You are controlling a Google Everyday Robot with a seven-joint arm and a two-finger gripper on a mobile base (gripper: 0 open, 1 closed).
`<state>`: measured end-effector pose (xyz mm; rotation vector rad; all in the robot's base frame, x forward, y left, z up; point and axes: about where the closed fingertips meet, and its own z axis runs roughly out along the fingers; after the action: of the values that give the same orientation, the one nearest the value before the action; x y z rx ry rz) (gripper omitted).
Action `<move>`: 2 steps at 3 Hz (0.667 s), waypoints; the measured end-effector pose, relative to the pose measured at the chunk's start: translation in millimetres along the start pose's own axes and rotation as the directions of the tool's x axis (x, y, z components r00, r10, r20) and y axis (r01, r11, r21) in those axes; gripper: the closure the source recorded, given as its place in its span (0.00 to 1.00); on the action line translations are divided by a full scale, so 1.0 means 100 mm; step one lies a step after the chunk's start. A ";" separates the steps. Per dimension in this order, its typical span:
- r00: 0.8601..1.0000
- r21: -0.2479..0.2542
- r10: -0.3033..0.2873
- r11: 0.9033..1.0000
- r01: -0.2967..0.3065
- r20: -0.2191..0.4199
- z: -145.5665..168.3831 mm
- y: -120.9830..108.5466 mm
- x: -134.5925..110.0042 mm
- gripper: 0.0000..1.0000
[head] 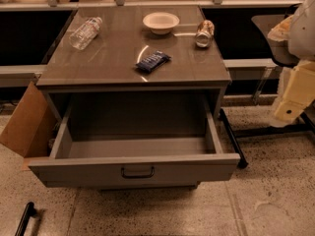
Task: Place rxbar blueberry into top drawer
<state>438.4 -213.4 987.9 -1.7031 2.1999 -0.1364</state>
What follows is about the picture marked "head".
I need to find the white paper bowl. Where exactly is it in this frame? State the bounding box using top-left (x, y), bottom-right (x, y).
top-left (143, 12), bottom-right (179, 35)

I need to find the grey drawer cabinet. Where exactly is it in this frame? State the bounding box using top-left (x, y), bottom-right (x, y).
top-left (37, 6), bottom-right (230, 115)

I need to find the black metal table frame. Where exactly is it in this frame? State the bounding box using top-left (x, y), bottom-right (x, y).
top-left (220, 109), bottom-right (315, 169)

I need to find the crushed aluminium can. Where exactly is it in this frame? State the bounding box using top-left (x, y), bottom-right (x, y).
top-left (195, 20), bottom-right (215, 48)

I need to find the open grey top drawer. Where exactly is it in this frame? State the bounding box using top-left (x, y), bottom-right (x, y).
top-left (29, 91), bottom-right (239, 189)

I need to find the brown cardboard box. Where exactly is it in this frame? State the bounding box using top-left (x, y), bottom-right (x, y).
top-left (0, 82), bottom-right (57, 157)

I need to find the clear plastic water bottle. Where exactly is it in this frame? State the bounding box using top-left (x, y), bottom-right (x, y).
top-left (69, 17), bottom-right (102, 50)

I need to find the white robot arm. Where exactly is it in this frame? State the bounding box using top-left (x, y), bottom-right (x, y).
top-left (268, 0), bottom-right (315, 128)

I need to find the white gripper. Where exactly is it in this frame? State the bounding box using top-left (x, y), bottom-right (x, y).
top-left (268, 16), bottom-right (315, 128)

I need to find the blue rxbar blueberry bar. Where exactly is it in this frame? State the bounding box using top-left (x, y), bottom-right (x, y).
top-left (136, 51), bottom-right (171, 73)

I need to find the black drawer handle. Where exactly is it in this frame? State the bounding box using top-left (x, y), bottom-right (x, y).
top-left (120, 166), bottom-right (156, 179)

